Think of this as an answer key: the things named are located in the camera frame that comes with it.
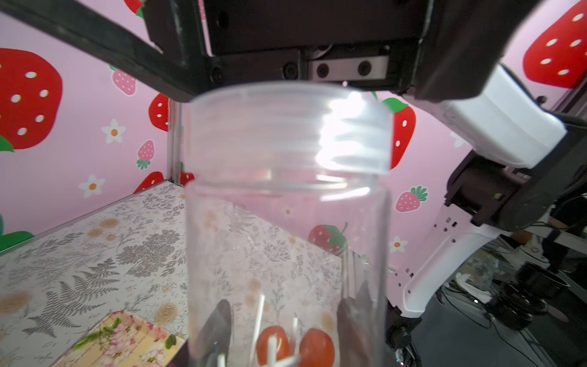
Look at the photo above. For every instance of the clear jar orange candies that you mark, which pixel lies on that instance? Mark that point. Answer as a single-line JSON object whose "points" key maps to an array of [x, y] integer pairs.
{"points": [[287, 202]]}

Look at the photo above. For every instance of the orange lollipop left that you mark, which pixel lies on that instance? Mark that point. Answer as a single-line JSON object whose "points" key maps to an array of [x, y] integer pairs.
{"points": [[272, 342]]}

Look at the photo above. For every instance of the orange lollipop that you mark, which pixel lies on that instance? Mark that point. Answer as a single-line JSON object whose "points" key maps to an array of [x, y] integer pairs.
{"points": [[315, 348], [272, 342]]}

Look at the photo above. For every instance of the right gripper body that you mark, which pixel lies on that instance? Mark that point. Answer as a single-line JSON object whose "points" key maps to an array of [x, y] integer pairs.
{"points": [[432, 50]]}

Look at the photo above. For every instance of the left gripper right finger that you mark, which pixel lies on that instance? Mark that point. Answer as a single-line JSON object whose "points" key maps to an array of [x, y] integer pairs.
{"points": [[355, 329]]}

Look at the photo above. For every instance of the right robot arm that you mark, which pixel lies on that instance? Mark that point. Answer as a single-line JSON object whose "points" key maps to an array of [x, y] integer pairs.
{"points": [[523, 159]]}

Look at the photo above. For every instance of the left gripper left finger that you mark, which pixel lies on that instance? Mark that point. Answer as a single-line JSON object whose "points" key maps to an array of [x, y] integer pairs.
{"points": [[213, 339]]}

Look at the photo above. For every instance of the floral rectangular tray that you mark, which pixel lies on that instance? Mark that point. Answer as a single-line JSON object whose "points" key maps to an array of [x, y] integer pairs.
{"points": [[123, 339]]}

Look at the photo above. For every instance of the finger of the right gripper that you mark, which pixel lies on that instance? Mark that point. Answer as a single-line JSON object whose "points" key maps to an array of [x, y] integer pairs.
{"points": [[90, 32]]}

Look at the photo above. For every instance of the orange lollipop right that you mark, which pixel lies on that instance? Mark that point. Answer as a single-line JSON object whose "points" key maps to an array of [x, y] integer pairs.
{"points": [[315, 348]]}

